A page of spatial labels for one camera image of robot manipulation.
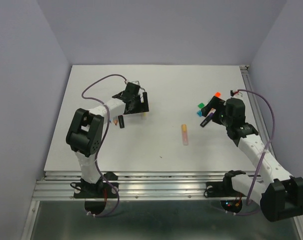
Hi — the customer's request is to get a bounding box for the green pen cap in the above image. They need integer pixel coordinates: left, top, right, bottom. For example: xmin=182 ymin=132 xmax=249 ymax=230
xmin=198 ymin=103 xmax=205 ymax=109

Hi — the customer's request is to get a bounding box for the pastel pink highlighter orange cap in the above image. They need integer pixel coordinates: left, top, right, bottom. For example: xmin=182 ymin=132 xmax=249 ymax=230
xmin=181 ymin=124 xmax=189 ymax=146

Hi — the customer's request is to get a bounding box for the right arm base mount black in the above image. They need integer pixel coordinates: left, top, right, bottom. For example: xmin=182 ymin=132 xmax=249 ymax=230
xmin=203 ymin=181 xmax=240 ymax=198

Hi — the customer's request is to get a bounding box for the black highlighter purple cap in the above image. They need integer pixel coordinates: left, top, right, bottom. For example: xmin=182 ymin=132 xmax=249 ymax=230
xmin=200 ymin=113 xmax=214 ymax=128

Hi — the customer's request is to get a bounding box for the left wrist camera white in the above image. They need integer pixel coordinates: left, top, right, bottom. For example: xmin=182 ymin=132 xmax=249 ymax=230
xmin=131 ymin=80 xmax=141 ymax=86

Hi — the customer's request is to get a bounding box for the aluminium front rail frame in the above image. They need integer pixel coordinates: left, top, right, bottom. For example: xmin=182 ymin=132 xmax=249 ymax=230
xmin=22 ymin=170 xmax=303 ymax=240

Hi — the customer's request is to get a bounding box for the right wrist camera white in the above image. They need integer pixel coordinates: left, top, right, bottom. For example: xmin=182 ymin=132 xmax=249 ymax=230
xmin=230 ymin=89 xmax=243 ymax=97

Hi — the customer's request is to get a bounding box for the black highlighter pink cap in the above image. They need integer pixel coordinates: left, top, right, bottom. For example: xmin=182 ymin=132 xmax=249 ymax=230
xmin=117 ymin=115 xmax=125 ymax=129

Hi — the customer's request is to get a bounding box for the orange pen cap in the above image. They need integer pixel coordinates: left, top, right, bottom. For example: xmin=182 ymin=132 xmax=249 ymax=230
xmin=214 ymin=92 xmax=221 ymax=98

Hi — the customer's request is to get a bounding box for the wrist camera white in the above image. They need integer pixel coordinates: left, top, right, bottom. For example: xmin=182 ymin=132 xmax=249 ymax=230
xmin=230 ymin=89 xmax=243 ymax=97
xmin=131 ymin=80 xmax=141 ymax=86

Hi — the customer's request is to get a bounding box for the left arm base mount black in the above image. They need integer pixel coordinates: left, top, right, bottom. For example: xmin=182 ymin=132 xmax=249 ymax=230
xmin=70 ymin=174 xmax=117 ymax=199

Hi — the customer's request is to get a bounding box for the aluminium right rail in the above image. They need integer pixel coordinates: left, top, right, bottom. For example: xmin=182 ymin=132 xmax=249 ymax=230
xmin=238 ymin=64 xmax=282 ymax=176

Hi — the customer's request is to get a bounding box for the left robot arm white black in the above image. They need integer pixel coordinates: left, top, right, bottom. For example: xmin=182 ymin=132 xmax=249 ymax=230
xmin=66 ymin=82 xmax=150 ymax=199

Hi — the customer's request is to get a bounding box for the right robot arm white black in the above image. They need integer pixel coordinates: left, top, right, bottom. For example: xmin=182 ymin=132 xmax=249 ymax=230
xmin=201 ymin=96 xmax=303 ymax=222

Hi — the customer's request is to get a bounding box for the pink pen cap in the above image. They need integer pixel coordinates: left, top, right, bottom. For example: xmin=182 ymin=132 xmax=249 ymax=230
xmin=209 ymin=108 xmax=216 ymax=114

